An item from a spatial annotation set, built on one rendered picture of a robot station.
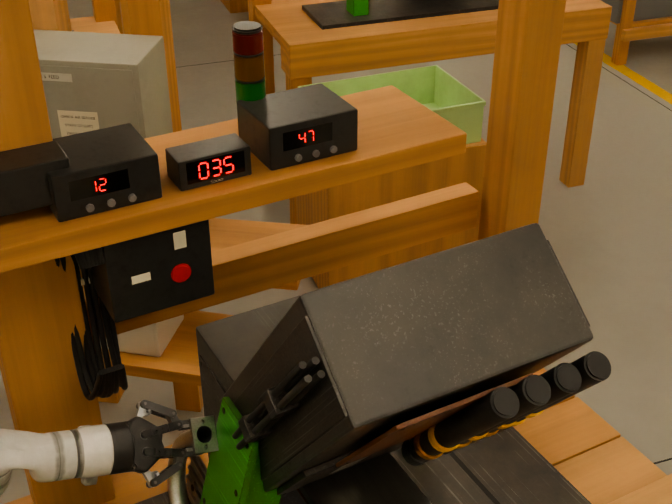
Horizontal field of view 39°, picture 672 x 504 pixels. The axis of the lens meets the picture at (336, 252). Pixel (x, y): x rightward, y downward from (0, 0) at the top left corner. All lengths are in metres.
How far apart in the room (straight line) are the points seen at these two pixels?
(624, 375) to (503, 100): 1.93
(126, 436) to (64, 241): 0.30
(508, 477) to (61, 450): 0.88
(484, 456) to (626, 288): 2.30
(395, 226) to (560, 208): 2.77
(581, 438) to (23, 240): 1.19
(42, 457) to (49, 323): 0.29
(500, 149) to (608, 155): 3.30
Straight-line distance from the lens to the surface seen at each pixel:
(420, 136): 1.66
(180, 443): 1.58
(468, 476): 1.91
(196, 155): 1.49
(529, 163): 1.98
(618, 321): 3.96
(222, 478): 1.53
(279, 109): 1.57
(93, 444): 1.46
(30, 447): 1.43
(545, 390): 1.21
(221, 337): 1.68
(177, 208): 1.46
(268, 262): 1.85
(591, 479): 1.98
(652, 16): 6.57
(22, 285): 1.59
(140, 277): 1.52
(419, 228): 2.01
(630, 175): 5.08
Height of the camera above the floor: 2.24
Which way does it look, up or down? 32 degrees down
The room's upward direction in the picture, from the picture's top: straight up
